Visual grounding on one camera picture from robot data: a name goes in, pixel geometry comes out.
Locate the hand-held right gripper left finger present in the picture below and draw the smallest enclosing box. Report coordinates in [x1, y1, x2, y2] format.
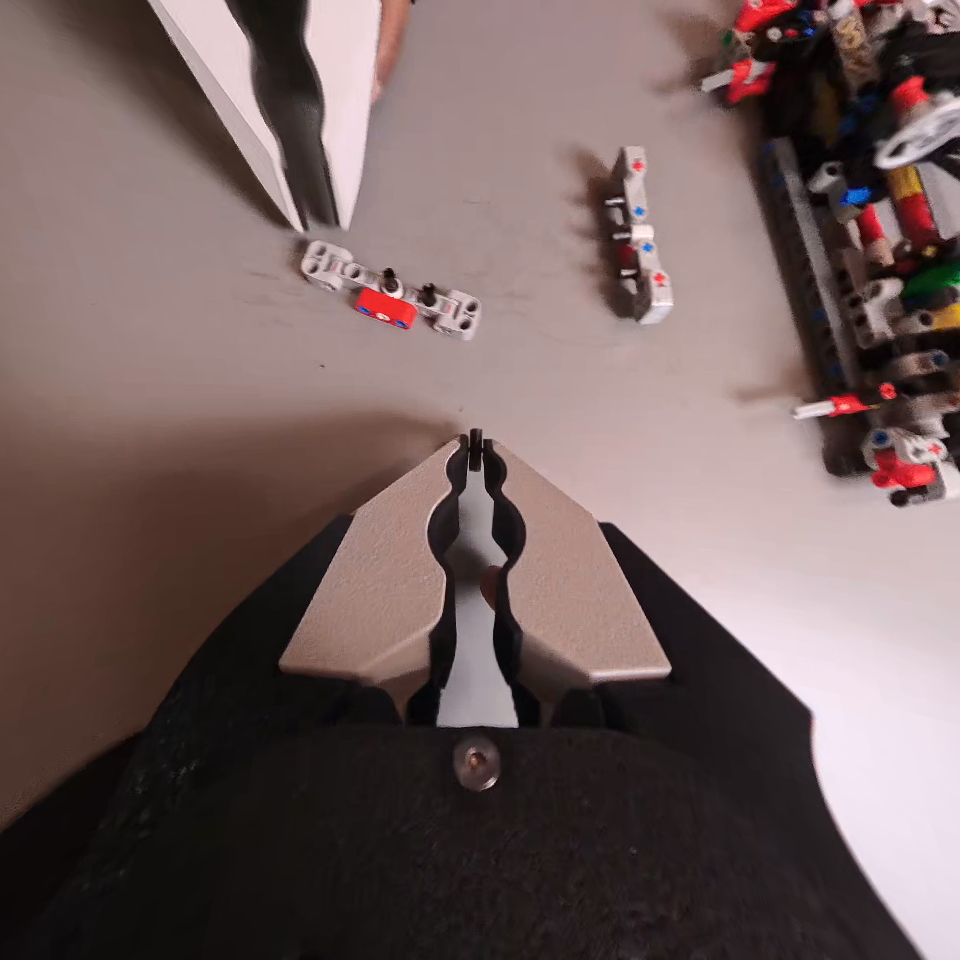
[279, 437, 472, 727]

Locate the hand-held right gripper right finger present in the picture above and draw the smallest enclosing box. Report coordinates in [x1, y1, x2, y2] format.
[482, 438, 674, 727]

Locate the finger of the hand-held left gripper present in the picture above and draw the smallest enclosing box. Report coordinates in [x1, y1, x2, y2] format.
[258, 0, 385, 232]
[148, 0, 316, 234]

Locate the grey technic connector piece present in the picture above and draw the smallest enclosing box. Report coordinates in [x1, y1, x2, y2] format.
[300, 240, 483, 343]

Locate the large multicoloured lego model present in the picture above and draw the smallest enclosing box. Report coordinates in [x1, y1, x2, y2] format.
[699, 0, 960, 511]

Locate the person's left hand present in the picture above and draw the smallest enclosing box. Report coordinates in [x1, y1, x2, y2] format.
[372, 0, 416, 106]

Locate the technic pieces assembly with pins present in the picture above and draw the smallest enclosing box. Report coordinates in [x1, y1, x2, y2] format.
[602, 145, 676, 326]

